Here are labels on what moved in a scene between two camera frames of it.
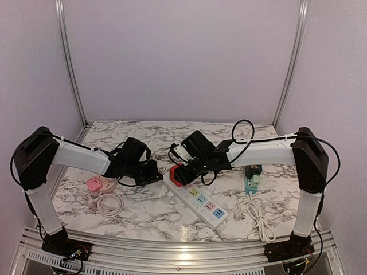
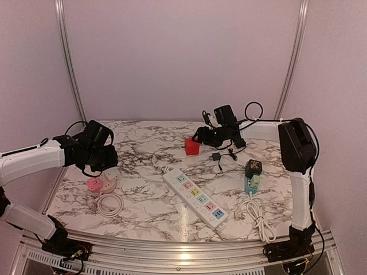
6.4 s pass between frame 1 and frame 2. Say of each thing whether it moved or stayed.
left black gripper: moved
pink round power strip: stayed
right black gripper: moved
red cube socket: moved
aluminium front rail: stayed
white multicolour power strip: stayed
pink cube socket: stayed
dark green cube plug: stayed
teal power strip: stayed
